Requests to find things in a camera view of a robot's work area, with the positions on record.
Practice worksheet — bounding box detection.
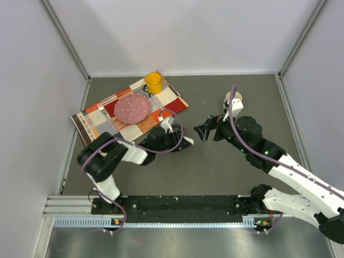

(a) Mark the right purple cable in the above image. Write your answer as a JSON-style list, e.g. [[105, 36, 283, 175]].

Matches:
[[228, 83, 344, 234]]

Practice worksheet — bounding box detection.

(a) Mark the white earbud charging case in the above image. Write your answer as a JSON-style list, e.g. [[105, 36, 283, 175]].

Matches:
[[185, 137, 194, 145]]

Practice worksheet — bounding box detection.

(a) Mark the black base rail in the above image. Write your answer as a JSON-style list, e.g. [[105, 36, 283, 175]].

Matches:
[[91, 195, 259, 224]]

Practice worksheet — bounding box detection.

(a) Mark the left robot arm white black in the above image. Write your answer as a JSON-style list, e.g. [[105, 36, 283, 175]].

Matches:
[[77, 124, 194, 213]]

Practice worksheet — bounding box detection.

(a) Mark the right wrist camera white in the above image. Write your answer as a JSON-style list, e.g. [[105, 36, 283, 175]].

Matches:
[[223, 98, 243, 121]]

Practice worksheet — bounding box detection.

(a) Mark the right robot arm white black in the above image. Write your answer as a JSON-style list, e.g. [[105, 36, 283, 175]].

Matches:
[[194, 115, 343, 244]]

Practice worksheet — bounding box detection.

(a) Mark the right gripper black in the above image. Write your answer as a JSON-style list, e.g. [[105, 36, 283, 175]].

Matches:
[[194, 109, 250, 154]]

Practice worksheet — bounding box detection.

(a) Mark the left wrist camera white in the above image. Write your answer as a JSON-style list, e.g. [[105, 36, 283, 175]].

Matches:
[[158, 116, 174, 133]]

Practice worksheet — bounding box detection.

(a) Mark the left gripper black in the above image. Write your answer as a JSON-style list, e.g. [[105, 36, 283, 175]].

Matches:
[[154, 128, 192, 153]]

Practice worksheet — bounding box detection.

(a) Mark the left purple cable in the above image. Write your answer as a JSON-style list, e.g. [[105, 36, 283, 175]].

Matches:
[[80, 109, 186, 234]]

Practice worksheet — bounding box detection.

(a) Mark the pink dotted plate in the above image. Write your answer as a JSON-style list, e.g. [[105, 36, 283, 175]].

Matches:
[[114, 94, 151, 125]]

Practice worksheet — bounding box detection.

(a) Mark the patterned orange placemat cloth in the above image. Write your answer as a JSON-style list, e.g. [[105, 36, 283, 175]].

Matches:
[[71, 71, 189, 146]]

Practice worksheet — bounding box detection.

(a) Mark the yellow mug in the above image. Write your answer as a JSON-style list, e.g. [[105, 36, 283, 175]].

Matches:
[[143, 72, 163, 94]]

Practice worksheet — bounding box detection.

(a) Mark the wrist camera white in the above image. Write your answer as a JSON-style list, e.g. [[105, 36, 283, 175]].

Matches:
[[158, 116, 174, 133], [223, 98, 243, 121]]

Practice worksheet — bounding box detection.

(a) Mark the cream enamel mug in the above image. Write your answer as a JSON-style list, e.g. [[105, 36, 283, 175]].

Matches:
[[223, 91, 243, 108]]

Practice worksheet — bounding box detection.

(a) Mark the purple cable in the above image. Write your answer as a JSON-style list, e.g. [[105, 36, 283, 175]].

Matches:
[[228, 83, 344, 234], [80, 109, 186, 234]]

